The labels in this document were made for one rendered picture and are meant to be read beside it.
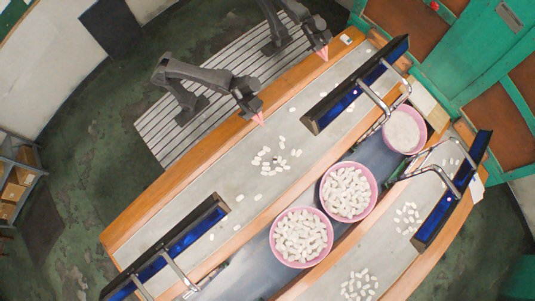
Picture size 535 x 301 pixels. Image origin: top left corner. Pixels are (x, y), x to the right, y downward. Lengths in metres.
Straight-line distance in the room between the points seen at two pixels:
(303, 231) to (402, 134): 0.67
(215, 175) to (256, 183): 0.18
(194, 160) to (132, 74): 1.63
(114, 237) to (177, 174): 0.47
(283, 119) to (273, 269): 0.68
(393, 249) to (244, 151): 0.82
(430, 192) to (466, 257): 1.40
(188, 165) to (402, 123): 1.05
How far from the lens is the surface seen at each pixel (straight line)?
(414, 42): 1.37
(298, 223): 1.07
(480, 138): 1.17
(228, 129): 1.13
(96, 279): 2.50
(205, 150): 1.12
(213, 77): 0.91
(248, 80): 0.88
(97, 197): 2.38
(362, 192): 1.16
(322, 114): 0.79
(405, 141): 1.31
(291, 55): 1.42
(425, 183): 1.32
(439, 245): 1.35
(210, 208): 0.72
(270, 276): 1.17
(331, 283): 1.15
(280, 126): 1.14
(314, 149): 1.13
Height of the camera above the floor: 1.81
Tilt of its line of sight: 75 degrees down
